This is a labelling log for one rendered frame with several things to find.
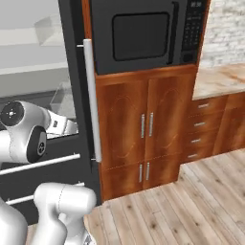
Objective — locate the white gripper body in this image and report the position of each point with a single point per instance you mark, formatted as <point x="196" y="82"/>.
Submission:
<point x="71" y="127"/>

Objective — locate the wooden base cupboard door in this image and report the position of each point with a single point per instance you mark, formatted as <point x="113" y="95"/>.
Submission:
<point x="233" y="124"/>

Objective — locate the black fridge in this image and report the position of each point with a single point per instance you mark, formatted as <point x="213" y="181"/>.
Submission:
<point x="48" y="172"/>

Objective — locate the short wooden cupboard door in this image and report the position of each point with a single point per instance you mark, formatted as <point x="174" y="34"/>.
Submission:
<point x="162" y="172"/>
<point x="121" y="180"/>

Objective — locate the black fridge door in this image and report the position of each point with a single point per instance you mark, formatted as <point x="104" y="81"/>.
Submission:
<point x="76" y="95"/>

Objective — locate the black microwave oven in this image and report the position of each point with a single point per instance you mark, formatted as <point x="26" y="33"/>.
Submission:
<point x="140" y="35"/>

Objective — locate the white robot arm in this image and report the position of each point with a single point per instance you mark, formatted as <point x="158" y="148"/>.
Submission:
<point x="22" y="140"/>

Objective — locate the clear fridge bin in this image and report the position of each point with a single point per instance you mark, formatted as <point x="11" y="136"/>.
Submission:
<point x="65" y="102"/>
<point x="49" y="30"/>

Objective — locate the tall wooden cupboard door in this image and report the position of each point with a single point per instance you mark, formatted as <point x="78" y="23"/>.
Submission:
<point x="170" y="115"/>
<point x="121" y="124"/>

